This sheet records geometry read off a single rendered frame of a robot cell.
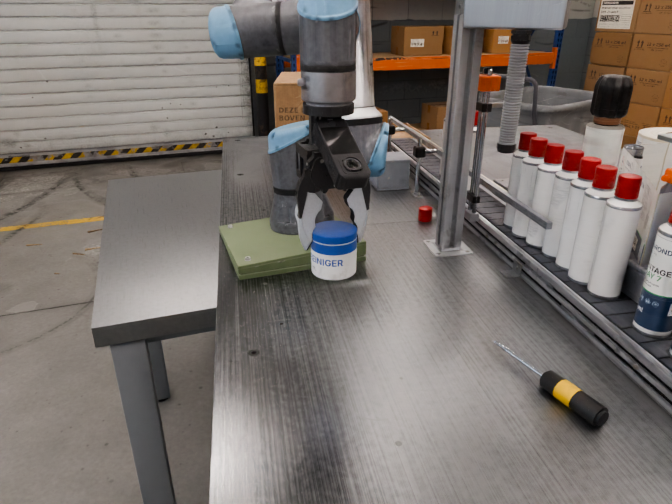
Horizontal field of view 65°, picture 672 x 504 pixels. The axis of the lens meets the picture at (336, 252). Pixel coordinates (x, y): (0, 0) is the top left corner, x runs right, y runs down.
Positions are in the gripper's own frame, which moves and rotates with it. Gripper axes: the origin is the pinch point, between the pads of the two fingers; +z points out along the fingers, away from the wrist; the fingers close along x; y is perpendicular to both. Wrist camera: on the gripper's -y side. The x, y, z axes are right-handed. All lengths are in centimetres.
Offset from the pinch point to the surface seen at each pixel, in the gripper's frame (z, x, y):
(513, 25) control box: -29.1, -37.5, 13.7
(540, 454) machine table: 17.1, -15.0, -32.2
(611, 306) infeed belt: 12.1, -42.6, -14.0
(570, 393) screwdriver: 14.6, -23.7, -26.7
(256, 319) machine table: 17.0, 10.9, 9.5
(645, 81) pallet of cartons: 19, -337, 247
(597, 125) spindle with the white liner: -7, -76, 29
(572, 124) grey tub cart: 34, -227, 197
